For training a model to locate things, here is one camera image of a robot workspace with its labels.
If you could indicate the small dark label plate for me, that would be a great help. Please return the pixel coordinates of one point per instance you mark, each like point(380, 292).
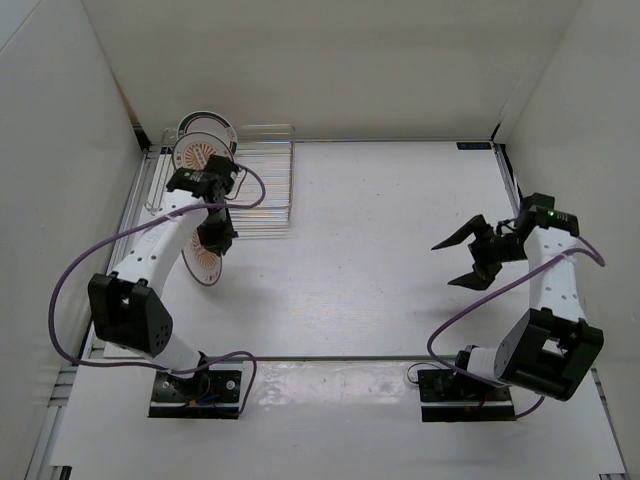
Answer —
point(473, 145)

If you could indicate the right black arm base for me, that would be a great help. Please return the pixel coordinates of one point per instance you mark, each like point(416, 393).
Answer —
point(446, 397)

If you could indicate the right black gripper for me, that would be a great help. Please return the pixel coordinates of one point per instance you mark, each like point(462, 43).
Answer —
point(483, 272)

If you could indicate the green rimmed white plate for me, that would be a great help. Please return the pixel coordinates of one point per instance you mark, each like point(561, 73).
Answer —
point(211, 123)

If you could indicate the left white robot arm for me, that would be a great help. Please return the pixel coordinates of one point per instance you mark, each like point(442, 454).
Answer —
point(126, 304)

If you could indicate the orange sunburst plate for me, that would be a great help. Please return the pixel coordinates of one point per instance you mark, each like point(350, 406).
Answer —
point(204, 152)
point(204, 266)

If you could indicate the orange sunburst plate front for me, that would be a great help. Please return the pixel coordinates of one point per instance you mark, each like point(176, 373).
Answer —
point(204, 266)

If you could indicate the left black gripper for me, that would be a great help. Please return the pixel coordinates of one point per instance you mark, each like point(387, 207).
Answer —
point(222, 238)

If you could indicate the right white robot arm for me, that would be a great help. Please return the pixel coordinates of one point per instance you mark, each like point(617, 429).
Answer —
point(552, 347)

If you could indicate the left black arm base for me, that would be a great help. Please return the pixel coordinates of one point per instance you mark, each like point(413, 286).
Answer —
point(216, 393)

